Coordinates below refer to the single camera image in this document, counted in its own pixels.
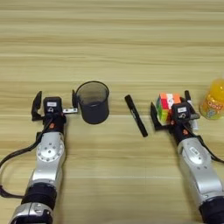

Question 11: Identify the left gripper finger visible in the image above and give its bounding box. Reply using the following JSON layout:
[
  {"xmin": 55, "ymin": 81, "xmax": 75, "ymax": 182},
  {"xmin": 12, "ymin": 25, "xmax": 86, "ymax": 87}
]
[
  {"xmin": 31, "ymin": 90, "xmax": 45, "ymax": 122},
  {"xmin": 71, "ymin": 89, "xmax": 80, "ymax": 109}
]

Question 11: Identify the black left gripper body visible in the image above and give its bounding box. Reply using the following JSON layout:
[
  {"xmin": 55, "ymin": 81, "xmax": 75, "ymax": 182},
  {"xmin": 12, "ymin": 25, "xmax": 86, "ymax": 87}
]
[{"xmin": 42, "ymin": 108, "xmax": 79, "ymax": 137}]

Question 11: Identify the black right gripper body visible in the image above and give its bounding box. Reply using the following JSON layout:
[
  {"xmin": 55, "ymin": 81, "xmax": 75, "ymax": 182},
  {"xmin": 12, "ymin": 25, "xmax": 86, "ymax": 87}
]
[{"xmin": 170, "ymin": 113, "xmax": 201, "ymax": 144}]

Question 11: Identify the colourful puzzle cube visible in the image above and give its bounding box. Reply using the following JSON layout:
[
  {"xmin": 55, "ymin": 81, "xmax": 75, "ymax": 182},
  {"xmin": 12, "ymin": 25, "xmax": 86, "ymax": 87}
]
[{"xmin": 155, "ymin": 93, "xmax": 182, "ymax": 125}]

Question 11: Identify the black marker pen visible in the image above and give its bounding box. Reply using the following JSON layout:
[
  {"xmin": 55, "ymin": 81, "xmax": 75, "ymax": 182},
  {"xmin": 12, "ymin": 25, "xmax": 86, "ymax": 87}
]
[{"xmin": 124, "ymin": 94, "xmax": 149, "ymax": 138}]

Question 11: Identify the black mesh pen cup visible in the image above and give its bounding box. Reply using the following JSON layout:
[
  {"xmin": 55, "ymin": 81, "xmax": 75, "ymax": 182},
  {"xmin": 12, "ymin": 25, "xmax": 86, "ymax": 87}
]
[{"xmin": 75, "ymin": 80, "xmax": 110, "ymax": 125}]

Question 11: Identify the right gripper labelled black box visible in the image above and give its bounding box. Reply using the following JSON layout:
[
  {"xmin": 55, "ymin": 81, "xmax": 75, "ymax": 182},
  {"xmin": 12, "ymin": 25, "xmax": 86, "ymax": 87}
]
[{"xmin": 171, "ymin": 101, "xmax": 193, "ymax": 122}]

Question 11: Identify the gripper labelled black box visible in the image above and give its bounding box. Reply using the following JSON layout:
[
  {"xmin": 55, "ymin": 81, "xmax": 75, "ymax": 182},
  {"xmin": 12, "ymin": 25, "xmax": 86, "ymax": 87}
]
[
  {"xmin": 171, "ymin": 101, "xmax": 193, "ymax": 122},
  {"xmin": 43, "ymin": 96, "xmax": 63, "ymax": 116}
]

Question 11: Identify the left gripper labelled black box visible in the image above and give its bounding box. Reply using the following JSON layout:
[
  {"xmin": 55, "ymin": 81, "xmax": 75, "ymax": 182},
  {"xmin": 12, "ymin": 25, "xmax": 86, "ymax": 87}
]
[{"xmin": 43, "ymin": 96, "xmax": 63, "ymax": 116}]

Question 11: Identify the orange juice bottle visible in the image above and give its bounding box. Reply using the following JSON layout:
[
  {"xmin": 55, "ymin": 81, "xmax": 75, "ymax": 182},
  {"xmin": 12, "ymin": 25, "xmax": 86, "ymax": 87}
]
[{"xmin": 199, "ymin": 78, "xmax": 224, "ymax": 121}]

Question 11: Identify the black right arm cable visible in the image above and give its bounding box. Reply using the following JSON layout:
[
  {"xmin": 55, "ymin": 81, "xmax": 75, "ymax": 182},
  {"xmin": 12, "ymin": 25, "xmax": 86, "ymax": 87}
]
[{"xmin": 191, "ymin": 125, "xmax": 224, "ymax": 165}]

